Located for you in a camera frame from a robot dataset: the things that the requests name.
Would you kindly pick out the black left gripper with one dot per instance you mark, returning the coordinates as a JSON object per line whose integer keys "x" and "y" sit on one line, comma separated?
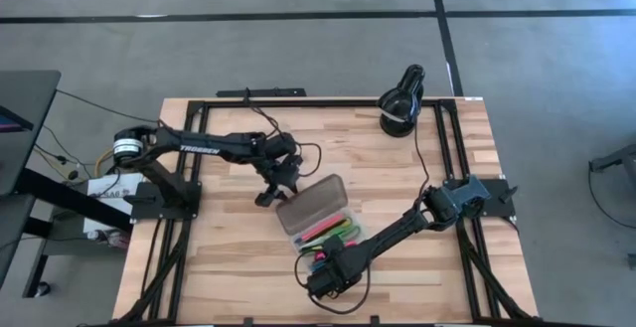
{"x": 283, "y": 160}

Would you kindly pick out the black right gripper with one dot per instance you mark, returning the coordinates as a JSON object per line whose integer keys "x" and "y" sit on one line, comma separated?
{"x": 343, "y": 267}

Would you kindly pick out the blue pen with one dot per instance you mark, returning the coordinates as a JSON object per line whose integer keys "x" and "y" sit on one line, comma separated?
{"x": 319, "y": 266}

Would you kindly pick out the smoky grey box lid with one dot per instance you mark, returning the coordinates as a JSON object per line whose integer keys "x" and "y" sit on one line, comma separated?
{"x": 310, "y": 203}

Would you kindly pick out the pink highlighter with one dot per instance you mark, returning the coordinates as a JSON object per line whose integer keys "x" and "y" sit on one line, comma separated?
{"x": 319, "y": 256}

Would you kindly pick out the pink pencil with blue cap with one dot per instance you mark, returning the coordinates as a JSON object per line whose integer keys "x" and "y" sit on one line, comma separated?
{"x": 323, "y": 227}

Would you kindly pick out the yellow highlighter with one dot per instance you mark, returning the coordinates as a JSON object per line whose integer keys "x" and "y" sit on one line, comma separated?
{"x": 345, "y": 221}

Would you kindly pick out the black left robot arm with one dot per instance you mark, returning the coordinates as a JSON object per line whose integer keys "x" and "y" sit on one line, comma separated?
{"x": 213, "y": 145}

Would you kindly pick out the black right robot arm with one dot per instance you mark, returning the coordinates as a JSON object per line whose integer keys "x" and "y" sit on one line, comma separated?
{"x": 397, "y": 230}

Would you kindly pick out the white printed box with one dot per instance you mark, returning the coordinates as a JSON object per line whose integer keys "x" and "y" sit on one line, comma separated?
{"x": 104, "y": 193}

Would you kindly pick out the black bar at table edge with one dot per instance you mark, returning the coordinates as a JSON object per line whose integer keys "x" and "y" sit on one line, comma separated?
{"x": 278, "y": 92}

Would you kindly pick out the black desk lamp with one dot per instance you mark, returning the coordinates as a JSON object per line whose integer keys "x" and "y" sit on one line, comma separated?
{"x": 397, "y": 113}

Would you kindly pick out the black desk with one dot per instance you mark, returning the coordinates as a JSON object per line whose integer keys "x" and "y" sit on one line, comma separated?
{"x": 25, "y": 93}

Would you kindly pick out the laptop screen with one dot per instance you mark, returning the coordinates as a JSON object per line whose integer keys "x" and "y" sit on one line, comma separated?
{"x": 12, "y": 120}

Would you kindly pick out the black floor stand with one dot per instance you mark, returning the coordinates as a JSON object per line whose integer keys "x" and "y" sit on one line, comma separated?
{"x": 616, "y": 158}

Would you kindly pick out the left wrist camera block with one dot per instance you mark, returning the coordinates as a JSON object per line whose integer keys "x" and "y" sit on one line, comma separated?
{"x": 265, "y": 199}

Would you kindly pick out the black table-edge bracket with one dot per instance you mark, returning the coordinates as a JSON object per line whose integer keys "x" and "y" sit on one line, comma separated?
{"x": 248, "y": 322}
{"x": 375, "y": 321}

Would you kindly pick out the black aluminium table frame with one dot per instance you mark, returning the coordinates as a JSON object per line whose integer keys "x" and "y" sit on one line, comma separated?
{"x": 323, "y": 103}

